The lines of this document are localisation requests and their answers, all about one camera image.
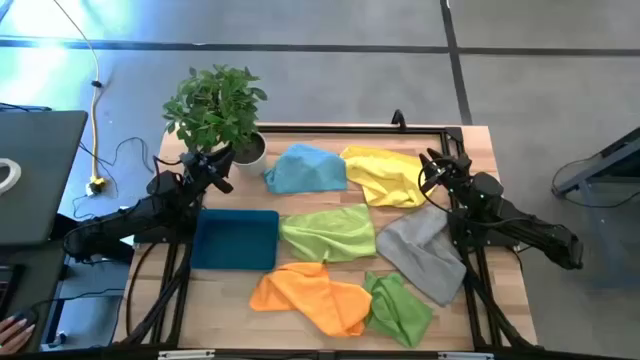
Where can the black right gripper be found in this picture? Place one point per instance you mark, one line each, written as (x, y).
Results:
(455, 175)

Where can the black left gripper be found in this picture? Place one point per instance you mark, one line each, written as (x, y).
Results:
(202, 172)

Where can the yellow microfiber towel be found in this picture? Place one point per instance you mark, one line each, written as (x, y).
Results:
(385, 175)

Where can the grey microfiber towel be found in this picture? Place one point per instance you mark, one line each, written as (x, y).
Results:
(420, 250)

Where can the blue microfiber towel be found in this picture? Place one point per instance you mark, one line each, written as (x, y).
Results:
(305, 170)

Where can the light green microfiber towel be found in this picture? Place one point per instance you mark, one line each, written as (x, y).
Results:
(327, 232)

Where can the orange microfiber towel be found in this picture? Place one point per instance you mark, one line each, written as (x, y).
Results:
(305, 295)

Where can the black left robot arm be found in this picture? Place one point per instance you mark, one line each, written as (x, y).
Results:
(125, 220)

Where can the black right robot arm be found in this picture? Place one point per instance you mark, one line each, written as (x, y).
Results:
(530, 230)

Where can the grass green microfiber towel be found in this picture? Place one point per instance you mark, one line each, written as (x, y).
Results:
(397, 310)

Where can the green plant in white pot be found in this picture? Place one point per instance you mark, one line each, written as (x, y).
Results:
(215, 107)

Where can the teal plastic bin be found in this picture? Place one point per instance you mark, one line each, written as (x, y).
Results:
(235, 240)

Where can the yellow power plug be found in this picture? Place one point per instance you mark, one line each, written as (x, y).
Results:
(97, 182)

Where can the blue metal cart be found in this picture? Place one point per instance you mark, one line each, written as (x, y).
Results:
(600, 167)

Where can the grey laptop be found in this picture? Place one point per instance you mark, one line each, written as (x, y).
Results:
(40, 175)

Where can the dark desk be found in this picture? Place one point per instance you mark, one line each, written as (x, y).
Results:
(30, 280)

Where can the black keyboard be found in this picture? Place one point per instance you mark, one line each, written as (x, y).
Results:
(7, 287)

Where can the black computer mouse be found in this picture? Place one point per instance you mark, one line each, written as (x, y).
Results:
(25, 316)

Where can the person's hand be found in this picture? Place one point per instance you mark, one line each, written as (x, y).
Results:
(12, 337)

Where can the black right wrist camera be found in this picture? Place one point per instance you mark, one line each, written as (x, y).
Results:
(460, 162)

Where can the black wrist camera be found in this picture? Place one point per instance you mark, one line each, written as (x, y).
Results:
(194, 161)
(460, 162)

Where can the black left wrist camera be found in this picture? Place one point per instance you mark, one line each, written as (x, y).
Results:
(194, 161)

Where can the black aluminium table frame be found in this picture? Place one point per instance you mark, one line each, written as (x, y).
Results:
(310, 129)

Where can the white table edge bracket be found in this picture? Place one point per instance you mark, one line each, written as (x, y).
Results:
(185, 355)
(465, 356)

